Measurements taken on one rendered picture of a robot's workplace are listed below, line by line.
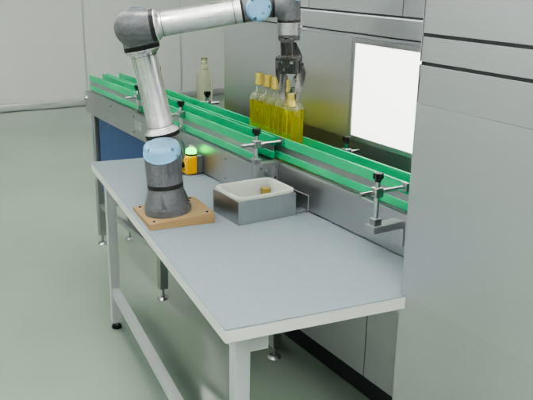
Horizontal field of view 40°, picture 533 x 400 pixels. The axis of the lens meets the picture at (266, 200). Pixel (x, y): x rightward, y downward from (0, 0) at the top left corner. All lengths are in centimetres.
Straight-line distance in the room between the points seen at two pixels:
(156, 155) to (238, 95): 99
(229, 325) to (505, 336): 61
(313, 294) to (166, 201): 67
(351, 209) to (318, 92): 56
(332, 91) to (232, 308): 106
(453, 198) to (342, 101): 93
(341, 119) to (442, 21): 94
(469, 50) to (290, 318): 73
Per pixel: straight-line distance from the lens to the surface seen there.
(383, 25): 237
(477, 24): 161
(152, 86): 239
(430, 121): 172
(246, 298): 182
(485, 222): 164
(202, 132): 289
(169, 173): 229
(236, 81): 320
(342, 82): 252
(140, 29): 224
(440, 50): 169
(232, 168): 267
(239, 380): 180
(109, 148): 393
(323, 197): 237
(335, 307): 179
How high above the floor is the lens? 154
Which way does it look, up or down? 18 degrees down
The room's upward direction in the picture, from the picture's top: 1 degrees clockwise
